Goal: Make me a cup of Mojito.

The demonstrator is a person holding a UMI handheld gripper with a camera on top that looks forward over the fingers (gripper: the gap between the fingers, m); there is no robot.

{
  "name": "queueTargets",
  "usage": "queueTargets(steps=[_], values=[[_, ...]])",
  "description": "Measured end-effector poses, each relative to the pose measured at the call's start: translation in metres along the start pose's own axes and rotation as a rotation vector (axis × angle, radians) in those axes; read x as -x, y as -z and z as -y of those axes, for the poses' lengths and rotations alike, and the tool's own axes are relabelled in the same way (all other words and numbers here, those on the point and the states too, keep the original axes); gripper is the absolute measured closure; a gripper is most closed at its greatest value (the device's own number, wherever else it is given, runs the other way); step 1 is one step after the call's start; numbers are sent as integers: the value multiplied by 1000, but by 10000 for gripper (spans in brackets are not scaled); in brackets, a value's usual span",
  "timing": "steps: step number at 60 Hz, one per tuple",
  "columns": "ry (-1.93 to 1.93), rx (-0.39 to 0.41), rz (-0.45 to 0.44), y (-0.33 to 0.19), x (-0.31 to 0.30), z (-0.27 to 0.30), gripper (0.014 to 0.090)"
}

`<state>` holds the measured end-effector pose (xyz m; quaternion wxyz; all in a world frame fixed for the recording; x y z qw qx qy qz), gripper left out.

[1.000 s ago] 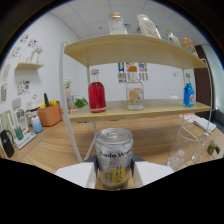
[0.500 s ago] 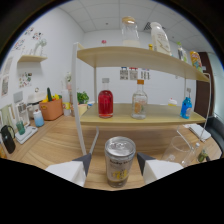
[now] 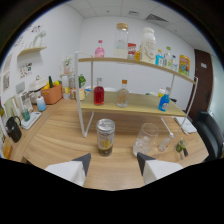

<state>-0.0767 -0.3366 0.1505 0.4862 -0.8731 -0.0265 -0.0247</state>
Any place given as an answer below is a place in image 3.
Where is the glass cup of limes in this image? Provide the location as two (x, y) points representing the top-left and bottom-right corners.
(174, 137), (189, 160)

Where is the silver black soda water can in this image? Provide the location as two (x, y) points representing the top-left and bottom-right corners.
(96, 118), (116, 157)

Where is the clear glass with ice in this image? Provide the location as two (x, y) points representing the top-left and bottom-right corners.
(132, 122), (160, 157)

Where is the white notebook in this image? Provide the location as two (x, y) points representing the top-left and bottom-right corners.
(173, 115), (198, 135)

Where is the black chair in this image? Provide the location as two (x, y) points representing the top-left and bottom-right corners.
(191, 110), (224, 162)

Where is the blue liquid bottle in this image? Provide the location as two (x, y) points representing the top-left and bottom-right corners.
(157, 87), (172, 112)

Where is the two-tier wooden shelf rack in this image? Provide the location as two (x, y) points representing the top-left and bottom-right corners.
(73, 50), (199, 138)

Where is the black kettle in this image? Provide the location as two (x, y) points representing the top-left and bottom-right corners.
(5, 115), (23, 144)

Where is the small white blue bottle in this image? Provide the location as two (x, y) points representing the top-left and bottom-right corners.
(35, 95), (47, 113)

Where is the orange basket with fruit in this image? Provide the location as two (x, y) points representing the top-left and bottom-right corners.
(40, 75), (64, 105)

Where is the clear bottle orange cap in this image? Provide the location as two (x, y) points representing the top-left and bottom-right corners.
(116, 79), (130, 109)

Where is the red liquid bottle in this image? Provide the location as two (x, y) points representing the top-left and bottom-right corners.
(93, 77), (106, 107)

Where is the green potted plant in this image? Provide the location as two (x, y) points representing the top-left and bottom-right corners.
(78, 73), (87, 89)

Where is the white kitchen appliance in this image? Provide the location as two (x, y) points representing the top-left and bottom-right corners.
(28, 75), (48, 103)

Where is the brown door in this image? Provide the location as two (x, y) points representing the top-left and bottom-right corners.
(188, 49), (212, 121)

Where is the pink vase with flowers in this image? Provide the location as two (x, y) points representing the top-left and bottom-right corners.
(63, 55), (73, 75)

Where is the clear bottle green cap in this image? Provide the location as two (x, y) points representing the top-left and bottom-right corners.
(162, 45), (173, 69)

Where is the amber liquid bottle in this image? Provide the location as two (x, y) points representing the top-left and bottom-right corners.
(134, 49), (142, 62)

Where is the red white small carton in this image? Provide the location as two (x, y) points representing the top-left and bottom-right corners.
(127, 42), (137, 61)

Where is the white milk bottle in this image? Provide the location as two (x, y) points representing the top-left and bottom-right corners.
(139, 26), (158, 64)

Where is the pink liquid bottle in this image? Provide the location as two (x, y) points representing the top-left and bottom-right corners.
(94, 39), (106, 59)

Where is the glass jar with cork lid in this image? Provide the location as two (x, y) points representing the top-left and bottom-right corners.
(114, 22), (130, 60)

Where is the white vase with flowers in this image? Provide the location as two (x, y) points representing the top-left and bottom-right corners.
(31, 29), (47, 48)

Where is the ceiling air vent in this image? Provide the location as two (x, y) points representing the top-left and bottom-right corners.
(144, 13), (169, 24)

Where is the wooden wall shelf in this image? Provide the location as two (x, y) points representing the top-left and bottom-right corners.
(17, 45), (48, 57)

